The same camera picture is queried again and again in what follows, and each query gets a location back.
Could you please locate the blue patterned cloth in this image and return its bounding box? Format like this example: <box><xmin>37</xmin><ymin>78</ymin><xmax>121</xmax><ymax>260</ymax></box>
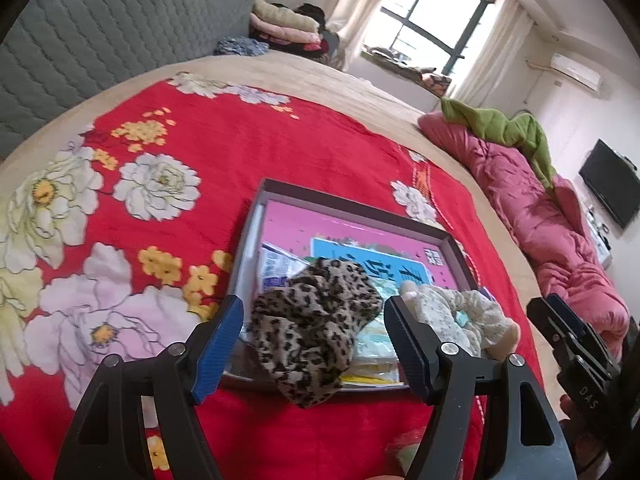
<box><xmin>214</xmin><ymin>37</ymin><xmax>269</xmax><ymax>58</ymax></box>

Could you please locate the person's right hand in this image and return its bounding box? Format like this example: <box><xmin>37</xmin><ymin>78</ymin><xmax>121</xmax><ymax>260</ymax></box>
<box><xmin>560</xmin><ymin>393</ymin><xmax>584</xmax><ymax>429</ymax></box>

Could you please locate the leopard print plush cloth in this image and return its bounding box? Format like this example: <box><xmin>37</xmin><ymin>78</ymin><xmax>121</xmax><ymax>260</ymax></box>
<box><xmin>250</xmin><ymin>258</ymin><xmax>383</xmax><ymax>408</ymax></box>

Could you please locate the grey quilted headboard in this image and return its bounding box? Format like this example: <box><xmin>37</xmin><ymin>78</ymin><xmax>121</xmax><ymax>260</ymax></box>
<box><xmin>1</xmin><ymin>0</ymin><xmax>255</xmax><ymax>157</ymax></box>

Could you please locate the window with dark frame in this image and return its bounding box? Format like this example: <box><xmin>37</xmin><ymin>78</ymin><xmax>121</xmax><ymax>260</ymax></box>
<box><xmin>362</xmin><ymin>0</ymin><xmax>497</xmax><ymax>75</ymax></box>

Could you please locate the red floral blanket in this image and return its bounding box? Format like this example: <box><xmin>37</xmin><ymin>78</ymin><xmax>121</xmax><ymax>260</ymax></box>
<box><xmin>1</xmin><ymin>76</ymin><xmax>526</xmax><ymax>479</ymax></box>

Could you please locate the right cream curtain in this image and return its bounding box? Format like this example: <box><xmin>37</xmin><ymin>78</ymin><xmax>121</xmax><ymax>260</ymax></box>
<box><xmin>450</xmin><ymin>0</ymin><xmax>534</xmax><ymax>107</ymax></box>

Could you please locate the stack of folded blankets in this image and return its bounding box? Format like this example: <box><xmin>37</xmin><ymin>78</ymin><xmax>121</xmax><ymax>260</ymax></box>
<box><xmin>250</xmin><ymin>0</ymin><xmax>335</xmax><ymax>63</ymax></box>

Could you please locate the clutter on window sill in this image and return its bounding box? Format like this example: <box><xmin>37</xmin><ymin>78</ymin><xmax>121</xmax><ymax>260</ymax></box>
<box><xmin>360</xmin><ymin>47</ymin><xmax>451</xmax><ymax>98</ymax></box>

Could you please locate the black wall television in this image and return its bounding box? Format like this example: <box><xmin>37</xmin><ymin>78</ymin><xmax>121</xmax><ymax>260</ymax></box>
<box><xmin>579</xmin><ymin>140</ymin><xmax>640</xmax><ymax>230</ymax></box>

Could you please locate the cream floral plush toy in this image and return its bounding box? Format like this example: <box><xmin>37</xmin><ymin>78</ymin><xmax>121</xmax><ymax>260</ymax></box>
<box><xmin>399</xmin><ymin>281</ymin><xmax>521</xmax><ymax>361</ymax></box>

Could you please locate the mint sponge in clear bag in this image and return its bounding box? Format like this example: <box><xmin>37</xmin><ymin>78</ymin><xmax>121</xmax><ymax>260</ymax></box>
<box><xmin>387</xmin><ymin>426</ymin><xmax>426</xmax><ymax>474</ymax></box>

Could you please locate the pale green tissue pack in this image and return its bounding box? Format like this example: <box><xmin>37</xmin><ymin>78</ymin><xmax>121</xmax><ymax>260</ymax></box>
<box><xmin>354</xmin><ymin>278</ymin><xmax>399</xmax><ymax>364</ymax></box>

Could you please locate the pink crumpled quilt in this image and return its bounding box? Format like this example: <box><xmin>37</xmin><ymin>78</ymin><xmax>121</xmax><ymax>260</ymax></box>
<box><xmin>418</xmin><ymin>112</ymin><xmax>630</xmax><ymax>359</ymax></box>

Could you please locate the white air conditioner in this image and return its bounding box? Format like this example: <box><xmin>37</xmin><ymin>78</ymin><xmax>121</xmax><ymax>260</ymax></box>
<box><xmin>550</xmin><ymin>53</ymin><xmax>601</xmax><ymax>91</ymax></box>

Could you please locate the cream curtain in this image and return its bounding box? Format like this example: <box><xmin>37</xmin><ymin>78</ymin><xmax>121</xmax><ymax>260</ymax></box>
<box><xmin>328</xmin><ymin>0</ymin><xmax>382</xmax><ymax>72</ymax></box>
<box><xmin>450</xmin><ymin>0</ymin><xmax>534</xmax><ymax>107</ymax></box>

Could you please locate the clear white blue packet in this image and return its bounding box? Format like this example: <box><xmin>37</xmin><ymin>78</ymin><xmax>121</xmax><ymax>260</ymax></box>
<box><xmin>256</xmin><ymin>242</ymin><xmax>308</xmax><ymax>294</ymax></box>

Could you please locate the green blanket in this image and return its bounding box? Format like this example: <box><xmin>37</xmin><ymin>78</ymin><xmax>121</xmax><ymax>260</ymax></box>
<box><xmin>440</xmin><ymin>98</ymin><xmax>556</xmax><ymax>190</ymax></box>

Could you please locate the left cream curtain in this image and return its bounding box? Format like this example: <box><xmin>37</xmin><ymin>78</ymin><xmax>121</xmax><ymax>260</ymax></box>
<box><xmin>328</xmin><ymin>0</ymin><xmax>382</xmax><ymax>72</ymax></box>

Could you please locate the yellow cartoon wipes pack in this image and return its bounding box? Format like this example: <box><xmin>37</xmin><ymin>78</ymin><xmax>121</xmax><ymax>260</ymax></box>
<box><xmin>341</xmin><ymin>361</ymin><xmax>405</xmax><ymax>389</ymax></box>

